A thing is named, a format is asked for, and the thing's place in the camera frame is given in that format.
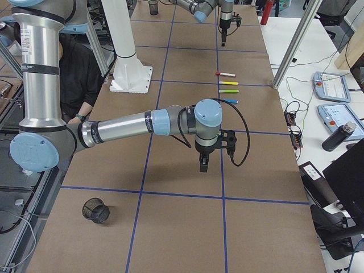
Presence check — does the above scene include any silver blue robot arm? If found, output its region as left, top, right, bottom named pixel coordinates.
left=160, top=0, right=242, bottom=47
left=10, top=1, right=222, bottom=172

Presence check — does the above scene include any yellow highlighter marker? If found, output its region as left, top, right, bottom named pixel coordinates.
left=218, top=81, right=239, bottom=85

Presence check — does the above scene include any far blue teach pendant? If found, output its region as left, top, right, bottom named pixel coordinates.
left=312, top=72, right=351, bottom=102

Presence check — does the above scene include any blue teach pendant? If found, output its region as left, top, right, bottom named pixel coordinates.
left=317, top=102, right=363, bottom=141
left=312, top=72, right=351, bottom=102

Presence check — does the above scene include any red water bottle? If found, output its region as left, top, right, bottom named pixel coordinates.
left=260, top=0, right=275, bottom=25

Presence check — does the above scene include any black mesh pencil cup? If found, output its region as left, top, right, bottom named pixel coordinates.
left=82, top=197, right=110, bottom=224
left=148, top=0, right=159, bottom=15

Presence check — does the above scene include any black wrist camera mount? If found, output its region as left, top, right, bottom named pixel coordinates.
left=231, top=11, right=242, bottom=28
left=218, top=129, right=237, bottom=158

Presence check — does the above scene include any seated person in black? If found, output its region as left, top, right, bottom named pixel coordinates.
left=59, top=34, right=104, bottom=123

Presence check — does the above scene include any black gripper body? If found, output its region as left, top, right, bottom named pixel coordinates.
left=219, top=19, right=230, bottom=35
left=195, top=141, right=221, bottom=159

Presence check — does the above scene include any black monitor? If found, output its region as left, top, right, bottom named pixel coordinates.
left=323, top=140, right=364, bottom=225

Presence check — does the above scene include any far black mesh pencil cup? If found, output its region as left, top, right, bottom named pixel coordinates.
left=148, top=0, right=159, bottom=15

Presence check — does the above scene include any green highlighter marker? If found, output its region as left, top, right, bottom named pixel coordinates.
left=218, top=89, right=239, bottom=93

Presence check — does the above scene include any near black mesh pencil cup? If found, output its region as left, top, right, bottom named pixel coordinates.
left=82, top=197, right=110, bottom=224

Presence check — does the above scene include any small black electronics board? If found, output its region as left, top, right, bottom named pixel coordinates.
left=284, top=111, right=296, bottom=126

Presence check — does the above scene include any aluminium frame post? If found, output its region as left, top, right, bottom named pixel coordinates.
left=272, top=0, right=322, bottom=89

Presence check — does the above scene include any black water bottle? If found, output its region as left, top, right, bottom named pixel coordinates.
left=321, top=121, right=357, bottom=152

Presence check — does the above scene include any red capped white marker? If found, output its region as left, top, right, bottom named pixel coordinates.
left=216, top=72, right=236, bottom=77

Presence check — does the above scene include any blue marker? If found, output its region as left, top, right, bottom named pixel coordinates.
left=224, top=99, right=239, bottom=104

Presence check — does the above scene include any near blue teach pendant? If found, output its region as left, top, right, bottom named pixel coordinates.
left=317, top=102, right=363, bottom=141

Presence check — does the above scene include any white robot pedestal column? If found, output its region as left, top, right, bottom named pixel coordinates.
left=102, top=0, right=153, bottom=93

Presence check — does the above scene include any black camera cable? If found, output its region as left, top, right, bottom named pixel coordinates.
left=212, top=98, right=251, bottom=167

